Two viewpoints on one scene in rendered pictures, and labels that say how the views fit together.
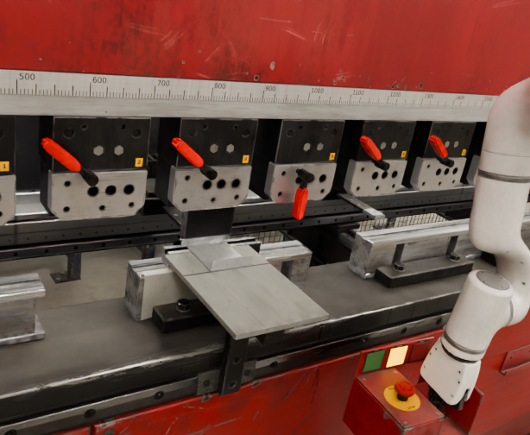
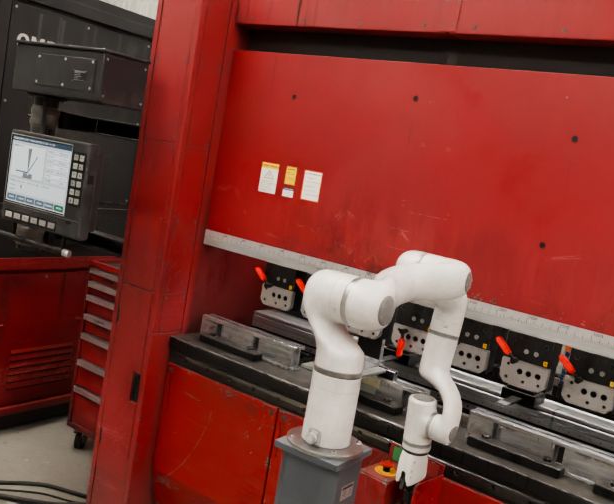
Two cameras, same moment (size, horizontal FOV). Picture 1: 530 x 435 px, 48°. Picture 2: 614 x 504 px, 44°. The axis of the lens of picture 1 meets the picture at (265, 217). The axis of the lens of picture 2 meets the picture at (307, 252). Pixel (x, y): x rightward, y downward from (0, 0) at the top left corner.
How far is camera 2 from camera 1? 2.38 m
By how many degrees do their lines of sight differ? 71
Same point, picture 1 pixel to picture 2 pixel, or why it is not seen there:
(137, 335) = not seen: hidden behind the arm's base
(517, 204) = (429, 346)
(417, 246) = (516, 435)
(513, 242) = (426, 371)
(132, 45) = (336, 250)
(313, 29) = not seen: hidden behind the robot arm
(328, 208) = (522, 414)
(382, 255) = (481, 425)
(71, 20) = (318, 239)
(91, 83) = (321, 263)
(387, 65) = not seen: hidden behind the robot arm
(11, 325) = (283, 359)
